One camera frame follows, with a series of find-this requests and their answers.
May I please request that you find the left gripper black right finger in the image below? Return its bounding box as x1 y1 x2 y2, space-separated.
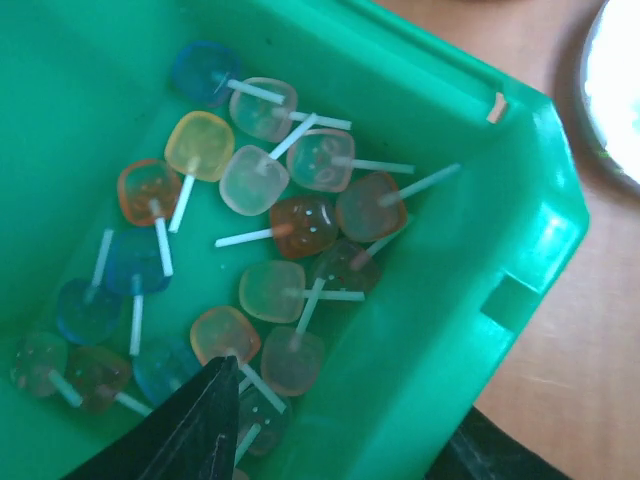
427 407 570 480

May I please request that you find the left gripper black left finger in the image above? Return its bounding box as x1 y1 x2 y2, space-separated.
65 356 239 479

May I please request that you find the green candy bin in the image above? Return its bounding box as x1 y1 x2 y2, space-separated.
1 1 589 479

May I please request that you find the round metal jar lid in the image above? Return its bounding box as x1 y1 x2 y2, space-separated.
553 1 639 202

